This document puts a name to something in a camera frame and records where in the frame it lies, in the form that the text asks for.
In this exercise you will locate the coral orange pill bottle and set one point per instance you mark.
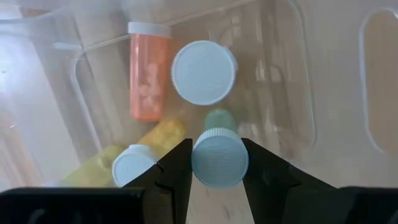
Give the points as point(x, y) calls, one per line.
point(149, 77)

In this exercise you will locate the yellow-green pill bottle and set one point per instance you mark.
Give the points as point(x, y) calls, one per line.
point(93, 169)

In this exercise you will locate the clear plastic storage bin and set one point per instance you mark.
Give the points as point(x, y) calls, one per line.
point(335, 93)
point(62, 28)

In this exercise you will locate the yellow pill bottle white cap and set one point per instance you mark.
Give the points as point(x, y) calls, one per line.
point(133, 166)

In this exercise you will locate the small green pill bottle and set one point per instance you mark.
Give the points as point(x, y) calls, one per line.
point(219, 158)

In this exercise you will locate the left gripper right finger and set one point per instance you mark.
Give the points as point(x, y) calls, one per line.
point(295, 202)

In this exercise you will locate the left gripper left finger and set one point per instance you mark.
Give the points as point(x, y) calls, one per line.
point(93, 208)

